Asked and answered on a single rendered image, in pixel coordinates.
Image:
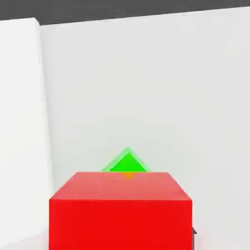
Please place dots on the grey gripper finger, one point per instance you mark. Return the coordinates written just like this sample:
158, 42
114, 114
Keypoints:
194, 239

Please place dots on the small red cube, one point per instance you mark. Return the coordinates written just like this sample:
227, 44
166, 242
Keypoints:
120, 220

